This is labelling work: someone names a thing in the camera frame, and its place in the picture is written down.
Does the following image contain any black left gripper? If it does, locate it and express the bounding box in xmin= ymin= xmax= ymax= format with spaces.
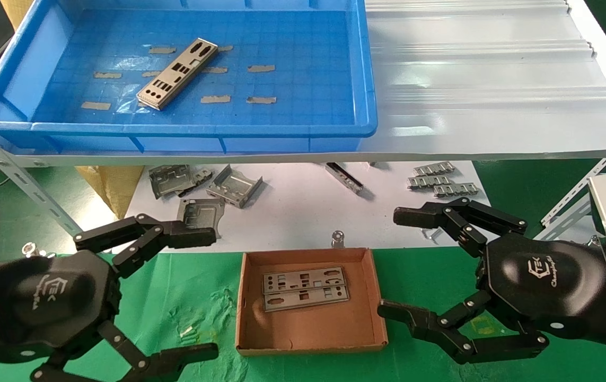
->
xmin=0 ymin=249 xmax=219 ymax=382

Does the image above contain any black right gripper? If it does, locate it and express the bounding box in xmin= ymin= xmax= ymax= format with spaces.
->
xmin=377 ymin=197 xmax=606 ymax=365

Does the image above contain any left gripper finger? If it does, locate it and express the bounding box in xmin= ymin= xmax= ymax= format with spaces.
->
xmin=73 ymin=213 xmax=216 ymax=279

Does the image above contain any silver metal IO shield plate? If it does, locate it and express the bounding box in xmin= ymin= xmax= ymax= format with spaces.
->
xmin=263 ymin=266 xmax=347 ymax=293
xmin=264 ymin=285 xmax=350 ymax=312
xmin=137 ymin=38 xmax=219 ymax=111

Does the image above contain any open brown cardboard box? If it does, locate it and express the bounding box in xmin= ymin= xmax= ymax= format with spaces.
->
xmin=235 ymin=247 xmax=388 ymax=356

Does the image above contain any blue plastic tray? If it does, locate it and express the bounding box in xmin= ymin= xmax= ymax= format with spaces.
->
xmin=0 ymin=0 xmax=379 ymax=155

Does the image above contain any grey stamped metal plate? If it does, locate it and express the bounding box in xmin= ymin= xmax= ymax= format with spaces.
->
xmin=177 ymin=198 xmax=226 ymax=239

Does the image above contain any green table cloth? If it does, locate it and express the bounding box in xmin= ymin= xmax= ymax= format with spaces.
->
xmin=0 ymin=247 xmax=606 ymax=382

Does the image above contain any grey ribbed metal strip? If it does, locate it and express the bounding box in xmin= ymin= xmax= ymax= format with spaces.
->
xmin=433 ymin=182 xmax=481 ymax=198
xmin=413 ymin=161 xmax=456 ymax=177
xmin=408 ymin=175 xmax=453 ymax=189

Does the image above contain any yellow woven sack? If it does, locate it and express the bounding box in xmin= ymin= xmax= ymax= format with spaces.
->
xmin=75 ymin=166 xmax=145 ymax=221

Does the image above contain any white lower shelf board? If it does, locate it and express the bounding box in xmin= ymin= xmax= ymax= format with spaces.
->
xmin=112 ymin=162 xmax=491 ymax=254

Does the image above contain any long dark metal bar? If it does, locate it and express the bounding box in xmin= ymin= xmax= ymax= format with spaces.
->
xmin=326 ymin=162 xmax=364 ymax=194

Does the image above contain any clear plastic film scrap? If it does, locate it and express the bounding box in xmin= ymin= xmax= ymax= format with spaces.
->
xmin=115 ymin=84 xmax=147 ymax=115

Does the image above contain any white metal shelf board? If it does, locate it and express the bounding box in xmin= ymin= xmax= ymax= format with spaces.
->
xmin=3 ymin=0 xmax=606 ymax=168

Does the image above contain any grey stamped metal bracket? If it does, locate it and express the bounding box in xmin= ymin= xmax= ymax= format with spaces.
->
xmin=149 ymin=164 xmax=197 ymax=200

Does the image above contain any grey U-shaped metal bracket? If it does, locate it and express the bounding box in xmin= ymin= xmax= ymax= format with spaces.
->
xmin=206 ymin=164 xmax=264 ymax=209

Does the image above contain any white perforated shelf post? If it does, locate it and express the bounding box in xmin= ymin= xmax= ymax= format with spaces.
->
xmin=0 ymin=109 xmax=85 ymax=238
xmin=535 ymin=157 xmax=606 ymax=242

